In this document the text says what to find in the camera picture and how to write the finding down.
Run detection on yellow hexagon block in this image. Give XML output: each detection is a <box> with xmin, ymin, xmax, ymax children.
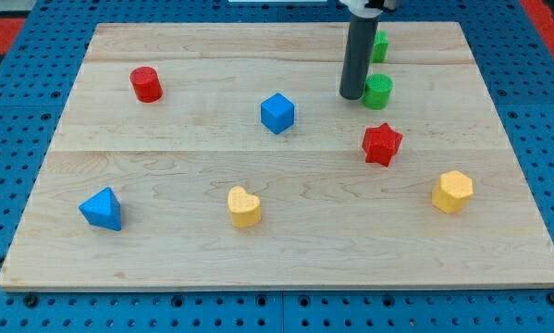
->
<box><xmin>431</xmin><ymin>170</ymin><xmax>474</xmax><ymax>214</ymax></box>

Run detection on yellow heart block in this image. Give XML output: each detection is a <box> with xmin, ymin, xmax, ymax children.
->
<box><xmin>228</xmin><ymin>186</ymin><xmax>262</xmax><ymax>228</ymax></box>

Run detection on blue cube block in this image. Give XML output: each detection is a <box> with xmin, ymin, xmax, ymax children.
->
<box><xmin>261</xmin><ymin>93</ymin><xmax>295</xmax><ymax>134</ymax></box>

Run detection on light wooden board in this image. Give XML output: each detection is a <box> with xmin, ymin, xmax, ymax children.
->
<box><xmin>0</xmin><ymin>22</ymin><xmax>554</xmax><ymax>292</ymax></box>

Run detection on red star block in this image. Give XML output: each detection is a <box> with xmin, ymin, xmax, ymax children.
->
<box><xmin>362</xmin><ymin>123</ymin><xmax>403</xmax><ymax>167</ymax></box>

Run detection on green cylinder block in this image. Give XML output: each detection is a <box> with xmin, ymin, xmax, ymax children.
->
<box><xmin>363</xmin><ymin>73</ymin><xmax>393</xmax><ymax>110</ymax></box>

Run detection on red cylinder block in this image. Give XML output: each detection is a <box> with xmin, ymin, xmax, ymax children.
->
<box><xmin>129</xmin><ymin>67</ymin><xmax>163</xmax><ymax>103</ymax></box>

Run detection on green block behind rod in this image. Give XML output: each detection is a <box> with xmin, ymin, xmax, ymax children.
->
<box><xmin>371</xmin><ymin>31</ymin><xmax>388</xmax><ymax>63</ymax></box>

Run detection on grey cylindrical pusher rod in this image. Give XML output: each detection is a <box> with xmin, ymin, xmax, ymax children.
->
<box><xmin>339</xmin><ymin>14</ymin><xmax>379</xmax><ymax>100</ymax></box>

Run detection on blue triangle block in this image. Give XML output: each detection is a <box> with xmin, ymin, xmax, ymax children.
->
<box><xmin>79</xmin><ymin>187</ymin><xmax>122</xmax><ymax>231</ymax></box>

